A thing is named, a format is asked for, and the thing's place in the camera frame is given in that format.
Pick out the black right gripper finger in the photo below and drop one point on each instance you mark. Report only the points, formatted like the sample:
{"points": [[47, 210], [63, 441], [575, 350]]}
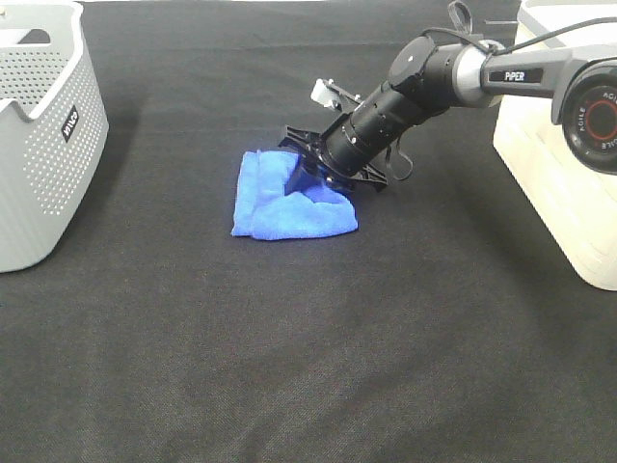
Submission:
{"points": [[303, 177]]}

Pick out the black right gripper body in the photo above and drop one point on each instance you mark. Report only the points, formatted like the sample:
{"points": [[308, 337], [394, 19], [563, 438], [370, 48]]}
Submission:
{"points": [[312, 150]]}

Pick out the blue microfiber towel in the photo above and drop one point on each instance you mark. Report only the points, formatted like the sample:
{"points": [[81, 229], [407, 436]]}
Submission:
{"points": [[263, 211]]}

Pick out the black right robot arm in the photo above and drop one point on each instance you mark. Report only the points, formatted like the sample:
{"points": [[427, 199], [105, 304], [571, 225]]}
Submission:
{"points": [[426, 79]]}

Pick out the black tablecloth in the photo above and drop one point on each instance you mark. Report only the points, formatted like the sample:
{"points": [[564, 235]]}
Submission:
{"points": [[448, 328]]}

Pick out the grey perforated plastic basket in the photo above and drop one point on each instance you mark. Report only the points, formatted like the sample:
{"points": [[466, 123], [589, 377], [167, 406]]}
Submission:
{"points": [[53, 129]]}

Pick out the white storage box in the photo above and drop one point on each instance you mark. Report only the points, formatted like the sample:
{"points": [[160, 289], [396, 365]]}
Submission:
{"points": [[577, 205]]}

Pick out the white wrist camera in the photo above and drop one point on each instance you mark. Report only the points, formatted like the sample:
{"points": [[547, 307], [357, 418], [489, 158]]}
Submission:
{"points": [[328, 94]]}

